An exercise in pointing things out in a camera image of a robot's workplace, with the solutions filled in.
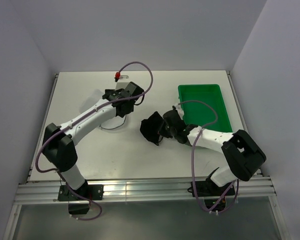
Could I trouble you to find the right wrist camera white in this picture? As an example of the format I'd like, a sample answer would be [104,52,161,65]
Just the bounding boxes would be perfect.
[172,103,185,120]

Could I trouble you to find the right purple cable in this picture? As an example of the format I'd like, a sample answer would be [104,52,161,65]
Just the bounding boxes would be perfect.
[191,100,240,216]

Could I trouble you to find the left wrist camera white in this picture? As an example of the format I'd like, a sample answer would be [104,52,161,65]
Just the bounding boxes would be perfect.
[114,71,129,90]

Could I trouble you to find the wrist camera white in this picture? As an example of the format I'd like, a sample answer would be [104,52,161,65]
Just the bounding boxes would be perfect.
[172,103,185,120]
[114,71,129,90]

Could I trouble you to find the white mesh laundry bag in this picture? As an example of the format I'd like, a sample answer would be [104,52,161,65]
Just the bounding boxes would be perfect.
[78,88,128,131]

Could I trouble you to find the aluminium mounting rail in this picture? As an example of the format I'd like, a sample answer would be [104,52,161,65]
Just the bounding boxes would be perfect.
[13,174,276,205]

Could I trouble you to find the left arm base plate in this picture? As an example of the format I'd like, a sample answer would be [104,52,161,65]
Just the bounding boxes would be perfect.
[57,184,104,202]

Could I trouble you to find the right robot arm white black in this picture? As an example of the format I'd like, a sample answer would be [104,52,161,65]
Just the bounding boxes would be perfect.
[159,109,267,197]

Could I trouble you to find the green plastic tray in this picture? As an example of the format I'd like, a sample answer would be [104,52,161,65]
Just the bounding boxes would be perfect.
[178,84,233,133]

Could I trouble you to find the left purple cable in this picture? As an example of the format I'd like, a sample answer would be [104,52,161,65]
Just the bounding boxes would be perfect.
[34,61,155,222]

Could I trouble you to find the purple cable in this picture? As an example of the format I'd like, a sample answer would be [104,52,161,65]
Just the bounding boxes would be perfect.
[191,100,240,216]
[34,61,155,222]

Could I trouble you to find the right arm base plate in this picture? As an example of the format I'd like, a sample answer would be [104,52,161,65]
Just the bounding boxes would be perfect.
[187,180,236,197]

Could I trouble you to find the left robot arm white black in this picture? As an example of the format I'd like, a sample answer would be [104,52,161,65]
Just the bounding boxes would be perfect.
[42,82,144,200]

